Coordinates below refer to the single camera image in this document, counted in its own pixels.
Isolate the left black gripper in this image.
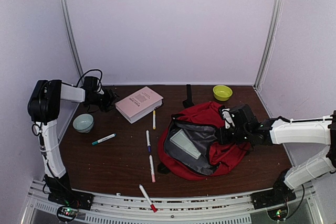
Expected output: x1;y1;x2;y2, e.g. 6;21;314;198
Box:
90;89;121;112

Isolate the red backpack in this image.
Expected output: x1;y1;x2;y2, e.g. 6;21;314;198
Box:
157;84;251;180

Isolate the pink book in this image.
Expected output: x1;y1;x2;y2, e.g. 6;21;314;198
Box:
115;87;163;124

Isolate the grey book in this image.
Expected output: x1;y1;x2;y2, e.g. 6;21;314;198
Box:
170;129;201;159

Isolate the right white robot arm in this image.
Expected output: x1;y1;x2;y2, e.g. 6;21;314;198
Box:
218;104;335;204

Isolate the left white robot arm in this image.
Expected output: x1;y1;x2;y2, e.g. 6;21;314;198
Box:
27;76;118;205

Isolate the pale blue ceramic bowl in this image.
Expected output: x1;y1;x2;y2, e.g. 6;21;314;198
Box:
72;114;94;133

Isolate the lime green bowl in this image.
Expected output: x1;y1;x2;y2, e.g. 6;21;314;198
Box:
213;85;233;101

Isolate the teal capped white marker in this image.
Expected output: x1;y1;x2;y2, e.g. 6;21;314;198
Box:
91;133;116;146

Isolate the yellow capped white marker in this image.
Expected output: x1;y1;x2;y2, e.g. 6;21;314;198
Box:
152;110;156;130

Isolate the purple capped white marker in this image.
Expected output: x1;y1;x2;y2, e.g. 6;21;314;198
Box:
145;130;151;153

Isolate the pink capped white marker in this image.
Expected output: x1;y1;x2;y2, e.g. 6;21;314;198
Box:
149;155;156;183

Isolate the red capped white marker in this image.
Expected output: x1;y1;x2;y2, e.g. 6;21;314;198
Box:
139;184;157;212

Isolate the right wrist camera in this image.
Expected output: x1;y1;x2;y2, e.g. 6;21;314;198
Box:
219;106;235;129

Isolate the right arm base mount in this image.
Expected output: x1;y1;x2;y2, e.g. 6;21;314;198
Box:
251;189;289;221

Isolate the front aluminium rail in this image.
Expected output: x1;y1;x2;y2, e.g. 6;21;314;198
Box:
19;180;315;223

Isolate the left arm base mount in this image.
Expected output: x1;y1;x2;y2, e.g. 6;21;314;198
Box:
48;191;94;222

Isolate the left aluminium frame post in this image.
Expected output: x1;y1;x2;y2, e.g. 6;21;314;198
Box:
60;0;84;86

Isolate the aluminium frame post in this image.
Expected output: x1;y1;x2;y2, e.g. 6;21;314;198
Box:
254;0;284;92
60;0;84;86

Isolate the right aluminium frame post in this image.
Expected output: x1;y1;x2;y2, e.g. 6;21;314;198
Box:
254;0;284;92

